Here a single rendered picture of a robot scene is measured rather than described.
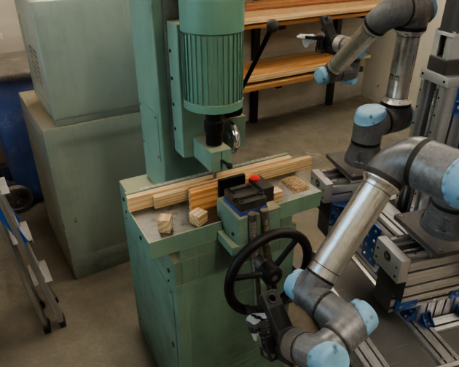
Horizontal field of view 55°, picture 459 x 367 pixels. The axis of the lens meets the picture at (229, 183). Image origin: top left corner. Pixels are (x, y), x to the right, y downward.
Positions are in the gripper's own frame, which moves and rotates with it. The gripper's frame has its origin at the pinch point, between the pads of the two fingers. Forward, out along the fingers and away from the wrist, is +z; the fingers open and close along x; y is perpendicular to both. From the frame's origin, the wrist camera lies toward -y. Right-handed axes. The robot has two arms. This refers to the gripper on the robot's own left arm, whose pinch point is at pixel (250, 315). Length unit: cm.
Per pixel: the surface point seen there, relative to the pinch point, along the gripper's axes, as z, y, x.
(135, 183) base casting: 63, -41, -7
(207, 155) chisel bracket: 18.0, -45.1, 5.8
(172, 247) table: 15.0, -21.3, -12.5
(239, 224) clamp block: 2.5, -24.2, 3.9
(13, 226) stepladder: 92, -36, -52
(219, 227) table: 13.8, -23.2, 2.7
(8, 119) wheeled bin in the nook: 191, -97, -44
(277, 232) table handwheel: -5.7, -20.5, 10.3
